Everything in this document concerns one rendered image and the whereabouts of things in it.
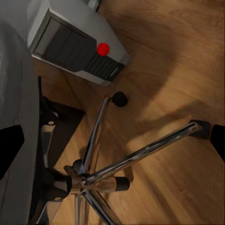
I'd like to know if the swivel chair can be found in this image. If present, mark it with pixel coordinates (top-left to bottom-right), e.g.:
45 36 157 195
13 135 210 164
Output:
0 22 211 225

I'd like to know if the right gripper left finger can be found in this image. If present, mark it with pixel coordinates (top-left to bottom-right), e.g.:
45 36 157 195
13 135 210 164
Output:
0 125 24 181

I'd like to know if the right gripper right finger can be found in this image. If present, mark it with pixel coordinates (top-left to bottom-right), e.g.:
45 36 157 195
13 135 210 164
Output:
210 124 225 162

